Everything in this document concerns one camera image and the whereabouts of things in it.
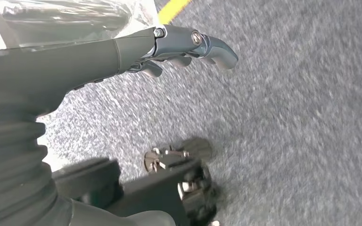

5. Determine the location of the yellow floor tape rectangle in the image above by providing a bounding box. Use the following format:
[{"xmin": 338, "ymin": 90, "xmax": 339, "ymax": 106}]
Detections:
[{"xmin": 157, "ymin": 0, "xmax": 192, "ymax": 25}]

